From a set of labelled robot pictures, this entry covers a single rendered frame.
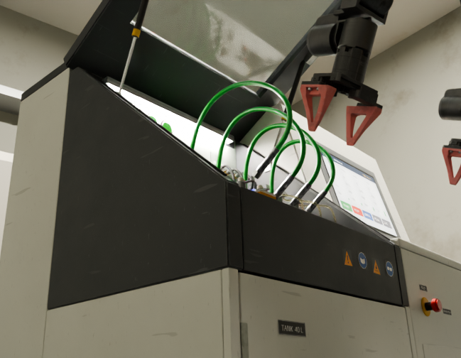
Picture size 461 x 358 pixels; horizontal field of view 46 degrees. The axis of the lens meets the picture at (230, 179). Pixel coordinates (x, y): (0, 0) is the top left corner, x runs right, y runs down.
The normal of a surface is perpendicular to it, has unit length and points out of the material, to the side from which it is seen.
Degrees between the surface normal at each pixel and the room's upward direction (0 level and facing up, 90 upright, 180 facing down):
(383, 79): 90
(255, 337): 90
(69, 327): 90
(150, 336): 90
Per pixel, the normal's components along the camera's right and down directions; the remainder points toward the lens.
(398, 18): 0.03, 0.92
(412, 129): -0.78, -0.21
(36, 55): 0.62, -0.32
